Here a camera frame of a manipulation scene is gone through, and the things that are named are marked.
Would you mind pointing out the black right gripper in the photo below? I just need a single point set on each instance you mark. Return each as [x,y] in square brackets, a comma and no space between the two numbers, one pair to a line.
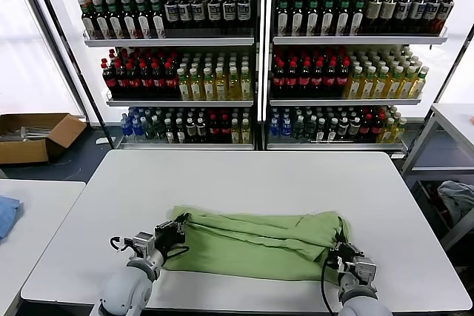
[342,258]

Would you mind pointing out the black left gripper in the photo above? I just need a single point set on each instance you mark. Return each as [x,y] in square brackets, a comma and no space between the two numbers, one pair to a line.
[168,240]

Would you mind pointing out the green polo shirt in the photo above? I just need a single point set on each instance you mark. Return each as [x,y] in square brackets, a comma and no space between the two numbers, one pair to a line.
[252,245]

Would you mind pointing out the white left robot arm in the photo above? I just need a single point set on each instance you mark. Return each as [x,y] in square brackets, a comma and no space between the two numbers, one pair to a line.
[122,290]

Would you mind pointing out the white cap dark drink bottle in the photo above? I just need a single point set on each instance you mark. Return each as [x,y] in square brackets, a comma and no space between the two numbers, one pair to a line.
[320,131]
[332,131]
[180,132]
[354,127]
[201,128]
[191,128]
[169,132]
[343,127]

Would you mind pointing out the blue water bottle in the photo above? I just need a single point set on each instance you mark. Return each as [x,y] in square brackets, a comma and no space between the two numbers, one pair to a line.
[274,128]
[286,128]
[126,128]
[137,129]

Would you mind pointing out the red label dark soda bottle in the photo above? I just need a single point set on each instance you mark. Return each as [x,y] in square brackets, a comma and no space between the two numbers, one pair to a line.
[366,125]
[378,125]
[214,129]
[225,129]

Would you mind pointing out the red fabric piece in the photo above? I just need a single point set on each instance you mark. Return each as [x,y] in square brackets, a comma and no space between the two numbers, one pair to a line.
[443,208]

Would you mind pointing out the small yellow juice bottle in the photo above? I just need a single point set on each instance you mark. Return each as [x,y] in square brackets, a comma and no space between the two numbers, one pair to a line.
[246,134]
[389,131]
[400,131]
[235,134]

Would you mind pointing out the white paper scrap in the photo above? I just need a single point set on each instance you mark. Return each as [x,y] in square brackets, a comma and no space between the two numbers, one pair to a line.
[100,141]

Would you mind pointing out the pale blue cloth bundle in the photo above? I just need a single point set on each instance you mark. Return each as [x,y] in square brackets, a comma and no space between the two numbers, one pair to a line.
[457,197]

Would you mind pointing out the red cap cola bottle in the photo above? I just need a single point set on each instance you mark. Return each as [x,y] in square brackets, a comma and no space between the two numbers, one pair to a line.
[121,83]
[292,79]
[344,79]
[305,79]
[133,83]
[145,83]
[318,79]
[158,83]
[109,83]
[331,79]
[171,83]
[278,79]

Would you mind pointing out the blue folded cloth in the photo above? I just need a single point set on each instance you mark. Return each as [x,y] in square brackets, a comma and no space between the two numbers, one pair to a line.
[7,216]

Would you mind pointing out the brown cardboard box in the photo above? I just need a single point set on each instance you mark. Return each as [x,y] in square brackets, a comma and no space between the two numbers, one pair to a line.
[22,151]

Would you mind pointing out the clear plastic packaging bundle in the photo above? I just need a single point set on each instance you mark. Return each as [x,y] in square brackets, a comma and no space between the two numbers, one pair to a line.
[29,132]

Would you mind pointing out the white metal shelf rack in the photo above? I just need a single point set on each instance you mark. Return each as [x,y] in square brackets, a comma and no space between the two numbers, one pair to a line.
[352,39]
[166,41]

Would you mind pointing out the green cap dark drink bottle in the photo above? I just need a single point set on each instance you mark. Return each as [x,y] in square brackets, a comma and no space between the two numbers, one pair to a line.
[100,21]
[343,16]
[88,21]
[142,20]
[297,16]
[157,20]
[313,16]
[127,20]
[358,16]
[113,21]
[283,16]
[329,16]

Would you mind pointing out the black slanted window bar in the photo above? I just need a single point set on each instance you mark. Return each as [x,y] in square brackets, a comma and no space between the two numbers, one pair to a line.
[61,35]
[450,72]

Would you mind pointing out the white cap blue label bottle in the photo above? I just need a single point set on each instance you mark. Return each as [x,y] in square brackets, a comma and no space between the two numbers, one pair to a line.
[184,10]
[213,10]
[242,9]
[228,9]
[170,10]
[418,10]
[198,10]
[446,12]
[403,10]
[432,11]

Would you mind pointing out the white cap beige label bottle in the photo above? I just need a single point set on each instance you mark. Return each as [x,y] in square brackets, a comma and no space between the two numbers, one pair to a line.
[374,10]
[388,10]

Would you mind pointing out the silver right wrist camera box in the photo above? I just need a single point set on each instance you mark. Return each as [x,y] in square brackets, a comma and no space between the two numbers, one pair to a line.
[363,269]

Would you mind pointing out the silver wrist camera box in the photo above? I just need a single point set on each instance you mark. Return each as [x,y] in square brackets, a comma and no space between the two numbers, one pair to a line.
[363,269]
[143,243]

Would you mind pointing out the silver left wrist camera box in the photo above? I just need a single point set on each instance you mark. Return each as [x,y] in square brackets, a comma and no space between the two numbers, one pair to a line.
[143,243]

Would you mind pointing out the grey frame white table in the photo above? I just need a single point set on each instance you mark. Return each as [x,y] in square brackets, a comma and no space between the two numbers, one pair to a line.
[454,118]

